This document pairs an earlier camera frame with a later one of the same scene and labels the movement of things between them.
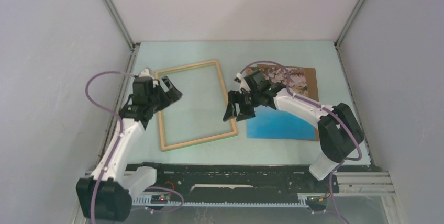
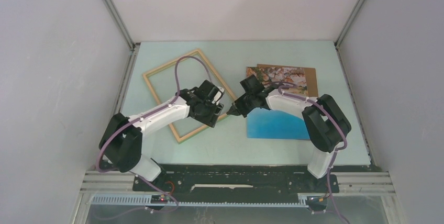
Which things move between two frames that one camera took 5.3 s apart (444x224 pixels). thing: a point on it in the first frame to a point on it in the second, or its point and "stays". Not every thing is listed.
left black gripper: [172, 94] to [211, 119]
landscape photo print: [270, 123] stays
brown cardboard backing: [312, 91] stays
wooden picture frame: [198, 141] to [178, 60]
